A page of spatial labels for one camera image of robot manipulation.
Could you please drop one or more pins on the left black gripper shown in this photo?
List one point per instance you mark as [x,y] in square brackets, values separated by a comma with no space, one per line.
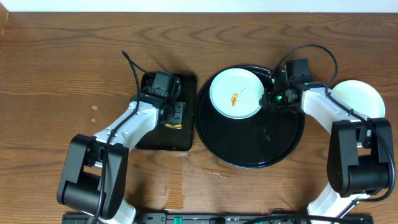
[177,108]

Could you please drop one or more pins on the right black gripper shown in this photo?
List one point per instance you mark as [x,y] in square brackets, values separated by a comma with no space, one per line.
[267,100]

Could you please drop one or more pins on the light blue plate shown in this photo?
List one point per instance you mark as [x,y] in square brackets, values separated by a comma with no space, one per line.
[361,97]
[235,93]

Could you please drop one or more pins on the green and yellow sponge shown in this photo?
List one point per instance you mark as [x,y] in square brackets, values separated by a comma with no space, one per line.
[173,126]

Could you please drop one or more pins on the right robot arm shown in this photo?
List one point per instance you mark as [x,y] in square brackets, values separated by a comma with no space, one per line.
[360,166]

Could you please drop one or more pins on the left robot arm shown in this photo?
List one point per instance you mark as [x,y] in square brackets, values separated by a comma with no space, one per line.
[93,178]

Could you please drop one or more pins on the black rectangular tray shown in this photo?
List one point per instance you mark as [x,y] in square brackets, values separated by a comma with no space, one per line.
[166,139]

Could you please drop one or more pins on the black round tray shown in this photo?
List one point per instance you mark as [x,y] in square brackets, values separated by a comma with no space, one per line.
[261,140]

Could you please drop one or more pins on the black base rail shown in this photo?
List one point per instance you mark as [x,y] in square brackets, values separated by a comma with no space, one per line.
[163,218]

